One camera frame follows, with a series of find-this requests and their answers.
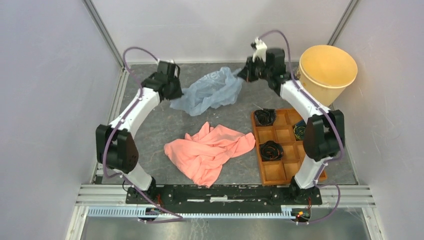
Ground pink cloth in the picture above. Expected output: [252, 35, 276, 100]
[163, 122, 256, 188]

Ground aluminium frame rail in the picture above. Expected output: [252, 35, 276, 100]
[76, 184, 376, 220]

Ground blue plastic trash bag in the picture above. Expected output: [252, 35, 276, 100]
[170, 66, 243, 117]

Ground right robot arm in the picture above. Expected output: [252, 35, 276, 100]
[238, 48, 345, 204]

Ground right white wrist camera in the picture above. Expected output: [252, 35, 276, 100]
[250, 37, 268, 63]

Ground black rolled sock top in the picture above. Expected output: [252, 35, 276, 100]
[253, 108, 277, 127]

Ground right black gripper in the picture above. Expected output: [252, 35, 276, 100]
[237, 54, 272, 82]

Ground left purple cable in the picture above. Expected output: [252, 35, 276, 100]
[101, 46, 184, 222]

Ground yellow trash bin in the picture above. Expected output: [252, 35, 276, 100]
[298, 44, 358, 107]

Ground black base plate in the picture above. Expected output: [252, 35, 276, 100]
[146, 184, 323, 214]

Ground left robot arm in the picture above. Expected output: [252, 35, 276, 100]
[95, 60, 183, 204]

